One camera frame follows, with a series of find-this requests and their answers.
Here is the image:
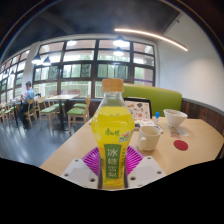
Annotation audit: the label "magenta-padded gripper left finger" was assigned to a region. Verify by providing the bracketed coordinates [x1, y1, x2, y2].
[61, 146, 101, 190]

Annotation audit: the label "yellow drink bottle green label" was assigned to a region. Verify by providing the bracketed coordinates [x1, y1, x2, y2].
[90, 78, 136, 190]

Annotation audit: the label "person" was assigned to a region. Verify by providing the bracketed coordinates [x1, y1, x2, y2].
[17, 80, 36, 130]

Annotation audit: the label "white ribbed mug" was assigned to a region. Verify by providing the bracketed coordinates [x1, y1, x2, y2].
[136, 125, 163, 152]

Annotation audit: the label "small blue-capped white bottle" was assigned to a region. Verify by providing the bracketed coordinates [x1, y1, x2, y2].
[153, 111, 161, 125]

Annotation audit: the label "green upholstered bench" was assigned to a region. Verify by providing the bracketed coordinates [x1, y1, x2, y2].
[122, 83, 184, 117]

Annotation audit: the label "flat round red coaster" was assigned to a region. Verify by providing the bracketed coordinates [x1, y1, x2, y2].
[173, 139, 190, 152]

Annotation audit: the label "white ceramic bowl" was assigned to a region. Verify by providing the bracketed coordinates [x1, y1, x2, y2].
[162, 108, 189, 128]

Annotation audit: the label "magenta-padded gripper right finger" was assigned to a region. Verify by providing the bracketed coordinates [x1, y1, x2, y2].
[124, 145, 167, 190]

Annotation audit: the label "wooden dining table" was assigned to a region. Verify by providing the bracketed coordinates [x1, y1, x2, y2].
[44, 94, 81, 132]

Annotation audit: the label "long curved ceiling light strip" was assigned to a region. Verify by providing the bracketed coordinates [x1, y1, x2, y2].
[113, 28, 189, 53]

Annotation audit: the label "wooden chairs with green seats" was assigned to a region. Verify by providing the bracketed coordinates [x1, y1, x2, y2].
[0, 94, 92, 134]

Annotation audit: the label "hanging pendant ceiling lamps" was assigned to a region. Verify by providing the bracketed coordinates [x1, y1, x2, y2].
[31, 34, 130, 66]

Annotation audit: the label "black framed picture menu stand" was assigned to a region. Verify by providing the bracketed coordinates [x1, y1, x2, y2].
[123, 97, 153, 122]

